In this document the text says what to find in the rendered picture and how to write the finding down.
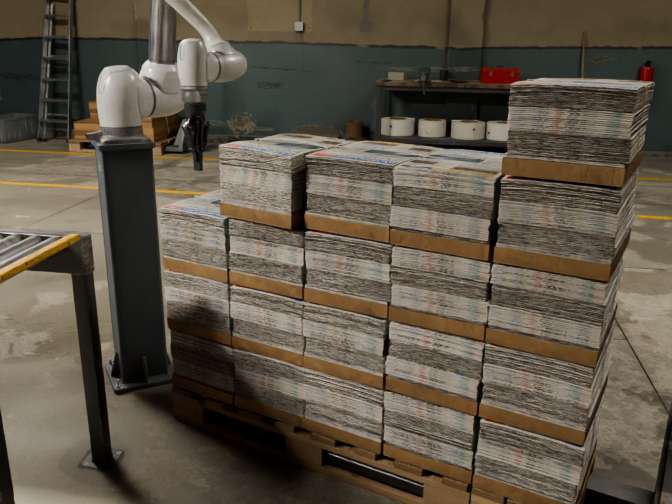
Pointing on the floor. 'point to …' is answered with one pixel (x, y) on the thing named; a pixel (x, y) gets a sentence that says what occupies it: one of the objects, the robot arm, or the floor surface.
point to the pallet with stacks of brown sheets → (165, 127)
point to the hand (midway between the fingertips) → (197, 160)
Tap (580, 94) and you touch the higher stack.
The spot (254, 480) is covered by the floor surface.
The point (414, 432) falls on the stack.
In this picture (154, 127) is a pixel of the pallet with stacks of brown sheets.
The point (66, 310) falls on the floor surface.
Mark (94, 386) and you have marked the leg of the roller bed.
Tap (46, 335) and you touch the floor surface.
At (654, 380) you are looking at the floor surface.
